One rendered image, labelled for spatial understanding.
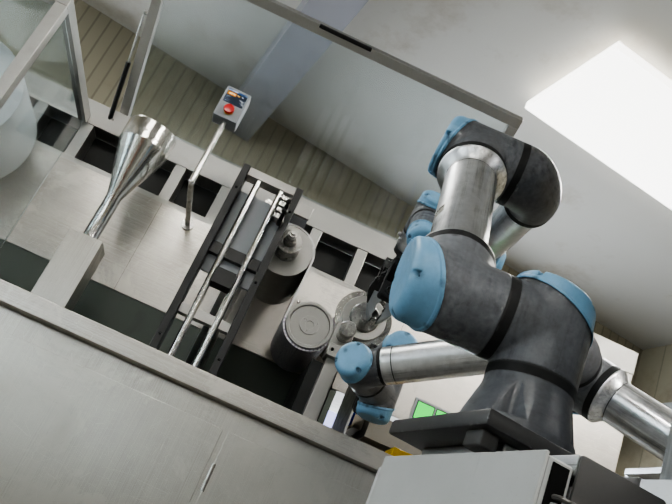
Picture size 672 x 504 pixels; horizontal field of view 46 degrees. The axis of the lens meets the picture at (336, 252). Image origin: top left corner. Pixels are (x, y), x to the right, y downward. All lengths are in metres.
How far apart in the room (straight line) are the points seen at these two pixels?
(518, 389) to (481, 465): 0.30
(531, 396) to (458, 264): 0.18
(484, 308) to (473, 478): 0.34
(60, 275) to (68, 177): 0.47
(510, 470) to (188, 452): 1.03
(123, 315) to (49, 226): 0.34
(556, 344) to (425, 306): 0.17
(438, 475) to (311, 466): 0.91
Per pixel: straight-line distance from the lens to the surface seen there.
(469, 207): 1.17
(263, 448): 1.63
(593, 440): 2.55
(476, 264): 1.03
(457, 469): 0.73
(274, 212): 1.93
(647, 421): 1.53
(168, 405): 1.63
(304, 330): 1.97
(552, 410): 0.99
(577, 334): 1.04
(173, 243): 2.36
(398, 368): 1.52
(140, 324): 2.29
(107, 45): 4.85
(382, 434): 1.92
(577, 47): 3.68
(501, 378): 1.01
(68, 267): 2.06
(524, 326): 1.02
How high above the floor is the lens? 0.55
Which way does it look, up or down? 24 degrees up
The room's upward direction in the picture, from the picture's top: 24 degrees clockwise
